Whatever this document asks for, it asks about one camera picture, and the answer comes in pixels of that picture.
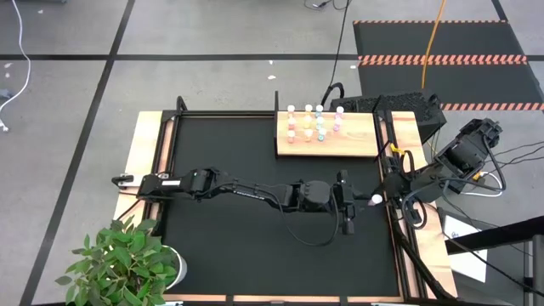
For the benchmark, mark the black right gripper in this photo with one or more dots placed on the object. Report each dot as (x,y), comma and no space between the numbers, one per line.
(401,187)

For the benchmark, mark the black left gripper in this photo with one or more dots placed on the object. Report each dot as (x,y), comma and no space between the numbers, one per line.
(345,200)

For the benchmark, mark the pink pill bottle white cap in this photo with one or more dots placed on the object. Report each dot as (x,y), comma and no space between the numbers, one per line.
(337,124)
(339,111)
(376,199)

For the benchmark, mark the blue pill bottle white cap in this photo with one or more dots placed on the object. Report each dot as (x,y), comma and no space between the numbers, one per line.
(322,133)
(319,109)
(320,122)

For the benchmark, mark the yellow pill bottle white cap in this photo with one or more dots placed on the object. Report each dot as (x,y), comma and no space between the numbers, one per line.
(307,122)
(309,108)
(308,134)

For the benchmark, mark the orange pill bottle white cap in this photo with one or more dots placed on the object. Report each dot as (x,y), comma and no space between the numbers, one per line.
(291,136)
(291,109)

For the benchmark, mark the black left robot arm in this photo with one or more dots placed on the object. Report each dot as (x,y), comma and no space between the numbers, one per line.
(246,191)

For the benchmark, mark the light wooden table side board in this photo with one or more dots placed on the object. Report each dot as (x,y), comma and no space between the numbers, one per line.
(408,127)
(144,140)

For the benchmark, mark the white paper sheet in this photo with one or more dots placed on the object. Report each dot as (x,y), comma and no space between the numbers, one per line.
(465,251)

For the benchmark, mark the black metal beam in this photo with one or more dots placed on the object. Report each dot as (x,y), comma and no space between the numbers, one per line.
(493,236)

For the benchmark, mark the black floor mat orange stripes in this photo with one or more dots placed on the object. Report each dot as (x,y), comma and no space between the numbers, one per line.
(446,40)

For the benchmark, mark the green potted plant white pot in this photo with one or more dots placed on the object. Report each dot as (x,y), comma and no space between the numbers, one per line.
(123,263)

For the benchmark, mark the black rig frame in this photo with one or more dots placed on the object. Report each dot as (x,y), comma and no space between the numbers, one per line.
(221,114)

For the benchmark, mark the grey metal post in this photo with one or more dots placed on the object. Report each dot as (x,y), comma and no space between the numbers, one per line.
(535,272)

